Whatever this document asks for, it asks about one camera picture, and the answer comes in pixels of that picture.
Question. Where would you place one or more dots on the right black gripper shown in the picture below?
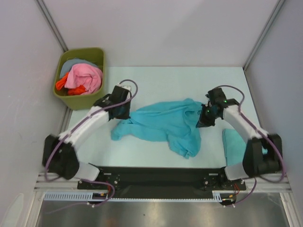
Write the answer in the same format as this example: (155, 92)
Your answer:
(203, 122)

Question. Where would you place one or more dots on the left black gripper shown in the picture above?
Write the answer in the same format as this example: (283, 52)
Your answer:
(126, 115)

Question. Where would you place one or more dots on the cyan blue t shirt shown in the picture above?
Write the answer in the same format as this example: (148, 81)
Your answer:
(173, 122)

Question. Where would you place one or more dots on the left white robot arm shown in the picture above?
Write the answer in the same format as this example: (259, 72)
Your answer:
(60, 152)

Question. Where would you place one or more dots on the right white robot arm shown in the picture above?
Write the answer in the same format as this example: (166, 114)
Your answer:
(263, 153)

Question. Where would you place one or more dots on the pink t shirt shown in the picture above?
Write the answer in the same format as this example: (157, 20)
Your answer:
(83, 79)

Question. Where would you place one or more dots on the orange red t shirt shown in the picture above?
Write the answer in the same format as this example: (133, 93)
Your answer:
(62, 82)

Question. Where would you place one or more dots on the folded teal t shirt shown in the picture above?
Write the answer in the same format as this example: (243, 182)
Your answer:
(234, 147)

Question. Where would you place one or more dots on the olive green plastic bin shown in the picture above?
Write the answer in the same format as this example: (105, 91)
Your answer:
(78, 102)

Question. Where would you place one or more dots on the grey blue t shirt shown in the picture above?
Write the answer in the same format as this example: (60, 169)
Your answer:
(69, 64)

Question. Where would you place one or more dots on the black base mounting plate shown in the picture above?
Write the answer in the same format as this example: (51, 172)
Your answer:
(167, 181)

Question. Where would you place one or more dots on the aluminium extrusion rail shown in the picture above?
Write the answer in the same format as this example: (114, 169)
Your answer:
(58, 185)

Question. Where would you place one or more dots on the white slotted cable duct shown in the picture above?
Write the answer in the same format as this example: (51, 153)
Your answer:
(101, 196)

